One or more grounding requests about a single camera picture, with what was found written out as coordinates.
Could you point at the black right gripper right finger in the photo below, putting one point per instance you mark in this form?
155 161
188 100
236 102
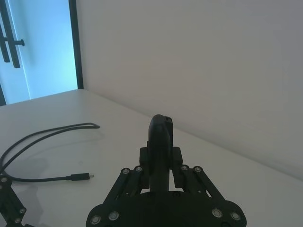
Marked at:
177 158

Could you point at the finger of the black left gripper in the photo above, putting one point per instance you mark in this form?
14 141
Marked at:
11 201

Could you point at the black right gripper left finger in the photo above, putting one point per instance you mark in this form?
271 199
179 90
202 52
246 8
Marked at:
156 151

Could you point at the frosted glass door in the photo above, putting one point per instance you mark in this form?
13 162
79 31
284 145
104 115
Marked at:
47 47

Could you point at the black door frame post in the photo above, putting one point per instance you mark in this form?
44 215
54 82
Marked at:
79 47

